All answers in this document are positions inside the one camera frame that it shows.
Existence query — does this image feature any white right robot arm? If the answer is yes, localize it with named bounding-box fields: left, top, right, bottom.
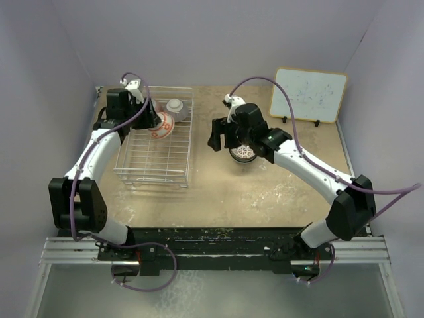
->
left=207, top=103, right=376, bottom=259

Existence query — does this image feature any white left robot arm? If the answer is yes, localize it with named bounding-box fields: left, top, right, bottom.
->
left=48, top=87, right=159, bottom=260

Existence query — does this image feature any grey striped bowl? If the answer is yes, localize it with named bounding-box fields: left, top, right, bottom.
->
left=164, top=99, right=189, bottom=123

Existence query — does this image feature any white wire dish rack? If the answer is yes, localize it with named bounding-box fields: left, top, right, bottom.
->
left=114, top=86, right=194, bottom=187

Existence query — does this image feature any blue floral bowl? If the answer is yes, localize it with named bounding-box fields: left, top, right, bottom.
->
left=233, top=156, right=256, bottom=164

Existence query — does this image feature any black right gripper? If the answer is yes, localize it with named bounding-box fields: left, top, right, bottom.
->
left=209, top=117, right=254, bottom=152

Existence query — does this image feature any yellow framed whiteboard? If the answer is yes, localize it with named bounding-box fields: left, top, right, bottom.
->
left=274, top=68, right=348, bottom=123

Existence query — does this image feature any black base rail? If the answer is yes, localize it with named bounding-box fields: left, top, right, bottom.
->
left=96, top=227, right=332, bottom=276

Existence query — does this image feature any purple patterned bowl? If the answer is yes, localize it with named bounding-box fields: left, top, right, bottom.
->
left=230, top=145, right=256, bottom=160

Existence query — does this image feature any orange floral bowl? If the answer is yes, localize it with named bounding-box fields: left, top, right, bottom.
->
left=148, top=112, right=175, bottom=140

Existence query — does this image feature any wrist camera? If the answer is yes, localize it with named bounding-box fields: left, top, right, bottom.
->
left=120, top=79, right=144, bottom=103
left=223, top=94, right=246, bottom=123

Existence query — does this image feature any aluminium frame rail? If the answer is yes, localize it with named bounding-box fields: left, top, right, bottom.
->
left=25, top=237, right=404, bottom=317

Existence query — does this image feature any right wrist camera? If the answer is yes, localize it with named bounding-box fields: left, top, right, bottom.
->
left=223, top=94, right=246, bottom=123

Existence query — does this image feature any pink patterned bowl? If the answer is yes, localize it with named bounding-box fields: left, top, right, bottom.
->
left=151, top=99, right=162, bottom=113

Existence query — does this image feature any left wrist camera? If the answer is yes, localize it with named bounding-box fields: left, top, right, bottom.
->
left=120, top=79, right=144, bottom=103

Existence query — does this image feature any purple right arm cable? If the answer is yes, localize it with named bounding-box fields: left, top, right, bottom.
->
left=228, top=76, right=423, bottom=285

